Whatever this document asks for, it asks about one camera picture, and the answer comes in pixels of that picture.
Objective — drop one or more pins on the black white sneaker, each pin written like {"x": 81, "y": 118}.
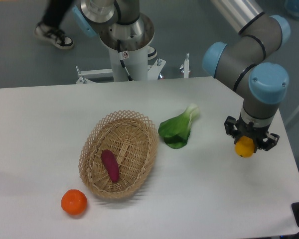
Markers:
{"x": 55, "y": 36}

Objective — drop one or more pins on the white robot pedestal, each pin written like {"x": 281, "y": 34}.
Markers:
{"x": 128, "y": 47}

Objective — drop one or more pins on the blue object top right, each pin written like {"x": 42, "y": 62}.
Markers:
{"x": 292, "y": 8}

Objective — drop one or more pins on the purple sweet potato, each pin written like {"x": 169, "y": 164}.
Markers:
{"x": 110, "y": 163}

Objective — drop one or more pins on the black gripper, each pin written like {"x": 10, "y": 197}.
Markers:
{"x": 259, "y": 135}

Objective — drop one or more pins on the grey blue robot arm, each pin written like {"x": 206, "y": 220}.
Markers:
{"x": 241, "y": 67}

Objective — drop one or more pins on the green bok choy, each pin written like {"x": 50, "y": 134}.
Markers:
{"x": 176, "y": 131}

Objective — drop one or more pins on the black trouser leg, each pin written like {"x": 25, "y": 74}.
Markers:
{"x": 55, "y": 12}

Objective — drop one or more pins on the woven wicker basket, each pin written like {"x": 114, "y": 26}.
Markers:
{"x": 133, "y": 140}

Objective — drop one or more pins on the orange tangerine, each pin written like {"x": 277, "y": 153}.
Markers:
{"x": 74, "y": 202}

